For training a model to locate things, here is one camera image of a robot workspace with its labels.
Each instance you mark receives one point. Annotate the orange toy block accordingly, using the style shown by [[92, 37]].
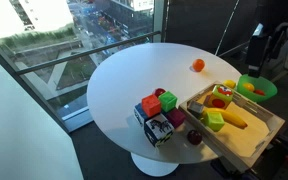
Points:
[[151, 105]]

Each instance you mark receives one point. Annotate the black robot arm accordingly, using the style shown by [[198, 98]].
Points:
[[265, 44]]

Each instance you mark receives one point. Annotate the green toy block on table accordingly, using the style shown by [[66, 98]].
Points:
[[168, 101]]

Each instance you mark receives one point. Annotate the magenta toy block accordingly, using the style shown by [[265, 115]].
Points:
[[175, 117]]

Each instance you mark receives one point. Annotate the grey toy block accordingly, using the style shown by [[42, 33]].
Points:
[[195, 108]]

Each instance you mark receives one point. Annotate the green toy block in box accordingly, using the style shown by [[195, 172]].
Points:
[[214, 121]]

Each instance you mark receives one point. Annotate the colourful fabric cube in box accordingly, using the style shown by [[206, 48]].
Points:
[[220, 97]]

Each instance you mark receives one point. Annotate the wooden tray box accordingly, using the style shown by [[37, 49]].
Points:
[[241, 147]]

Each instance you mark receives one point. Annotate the white round table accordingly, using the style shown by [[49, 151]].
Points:
[[123, 79]]

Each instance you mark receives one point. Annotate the red apple behind blocks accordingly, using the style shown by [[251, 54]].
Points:
[[158, 91]]

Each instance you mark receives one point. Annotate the blue fabric cube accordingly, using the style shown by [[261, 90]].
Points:
[[140, 114]]

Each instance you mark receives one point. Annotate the zebra print fabric cube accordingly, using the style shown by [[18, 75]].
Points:
[[158, 130]]

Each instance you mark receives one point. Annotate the metal window railing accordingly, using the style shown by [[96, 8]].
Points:
[[84, 53]]

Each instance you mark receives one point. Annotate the orange fruit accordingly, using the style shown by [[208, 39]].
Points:
[[198, 65]]

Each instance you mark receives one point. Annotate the dark red plum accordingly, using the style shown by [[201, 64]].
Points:
[[194, 137]]

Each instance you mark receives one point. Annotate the yellow lemon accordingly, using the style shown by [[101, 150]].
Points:
[[230, 83]]

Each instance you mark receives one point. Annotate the yellow banana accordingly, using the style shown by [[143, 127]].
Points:
[[228, 117]]

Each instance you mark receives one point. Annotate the yellow fruit in bowl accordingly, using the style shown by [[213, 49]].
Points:
[[249, 86]]

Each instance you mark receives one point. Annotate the green bowl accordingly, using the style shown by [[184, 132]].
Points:
[[261, 83]]

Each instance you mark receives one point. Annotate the red fruit in bowl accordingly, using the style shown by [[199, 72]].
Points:
[[259, 92]]

